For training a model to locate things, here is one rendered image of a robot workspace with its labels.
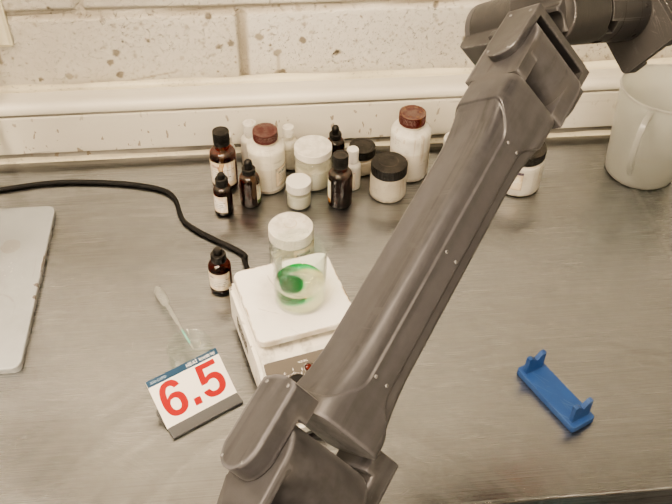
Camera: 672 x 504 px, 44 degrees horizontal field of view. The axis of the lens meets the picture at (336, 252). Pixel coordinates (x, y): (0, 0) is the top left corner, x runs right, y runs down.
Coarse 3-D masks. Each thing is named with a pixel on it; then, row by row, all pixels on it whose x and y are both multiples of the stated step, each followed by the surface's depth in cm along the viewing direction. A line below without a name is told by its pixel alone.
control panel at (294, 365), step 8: (312, 352) 94; (320, 352) 94; (280, 360) 93; (288, 360) 93; (296, 360) 93; (304, 360) 94; (312, 360) 94; (264, 368) 93; (272, 368) 93; (280, 368) 93; (288, 368) 93; (296, 368) 93; (304, 368) 93; (288, 376) 93
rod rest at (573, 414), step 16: (544, 352) 98; (528, 368) 99; (544, 368) 100; (528, 384) 99; (544, 384) 98; (560, 384) 98; (544, 400) 97; (560, 400) 97; (576, 400) 97; (592, 400) 93; (560, 416) 95; (576, 416) 94; (592, 416) 95
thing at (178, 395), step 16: (192, 368) 96; (208, 368) 97; (160, 384) 94; (176, 384) 95; (192, 384) 96; (208, 384) 96; (224, 384) 97; (160, 400) 94; (176, 400) 95; (192, 400) 95; (208, 400) 96; (176, 416) 94
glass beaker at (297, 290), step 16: (272, 240) 92; (288, 240) 94; (304, 240) 95; (320, 240) 93; (272, 256) 91; (288, 256) 96; (304, 256) 96; (320, 256) 95; (288, 272) 90; (304, 272) 90; (320, 272) 92; (288, 288) 92; (304, 288) 92; (320, 288) 94; (288, 304) 94; (304, 304) 94; (320, 304) 95
